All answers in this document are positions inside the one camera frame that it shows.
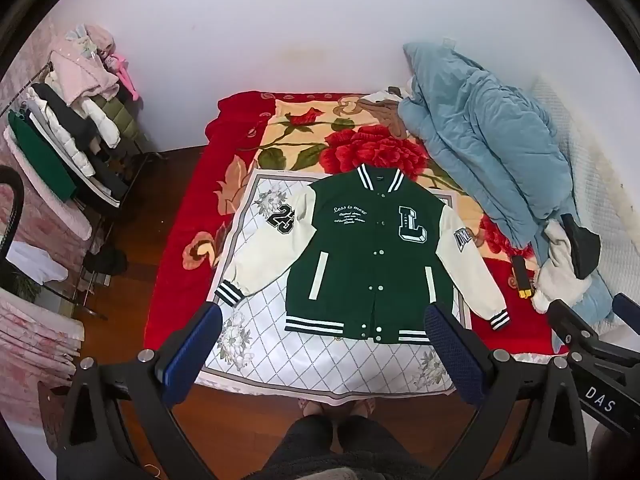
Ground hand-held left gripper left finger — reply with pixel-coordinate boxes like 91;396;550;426
56;301;224;480

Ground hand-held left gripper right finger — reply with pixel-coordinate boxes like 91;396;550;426
423;301;588;480

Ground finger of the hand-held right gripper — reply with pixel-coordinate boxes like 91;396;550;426
547;299;601;356
611;292;640;335

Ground green and white varsity jacket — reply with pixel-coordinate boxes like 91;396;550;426
214;164;512;345

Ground black clothes rack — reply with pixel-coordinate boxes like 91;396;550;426
0;60;166;321

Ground row of hanging clothes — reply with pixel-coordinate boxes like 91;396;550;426
7;24;146;206

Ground white fluffy cloth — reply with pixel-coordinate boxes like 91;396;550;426
531;220;591;315

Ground yellow and black tool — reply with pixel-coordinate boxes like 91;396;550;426
511;255;535;302

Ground black cloth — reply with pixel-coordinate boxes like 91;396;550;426
560;213;602;281

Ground white quilted floral cloth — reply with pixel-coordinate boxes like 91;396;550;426
192;170;473;408

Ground red floral blanket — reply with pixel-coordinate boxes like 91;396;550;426
142;91;571;361

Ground person's legs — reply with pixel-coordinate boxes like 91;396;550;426
250;397;438;480

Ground white mattress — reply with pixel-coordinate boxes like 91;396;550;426
530;77;640;341

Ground pink quilted cloth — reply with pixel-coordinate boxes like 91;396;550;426
0;287;86;386

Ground light blue duvet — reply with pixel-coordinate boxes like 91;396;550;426
397;40;618;326

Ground brown cloth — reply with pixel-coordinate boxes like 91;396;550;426
357;95;413;138

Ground black curved cable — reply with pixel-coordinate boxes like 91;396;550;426
0;167;26;261

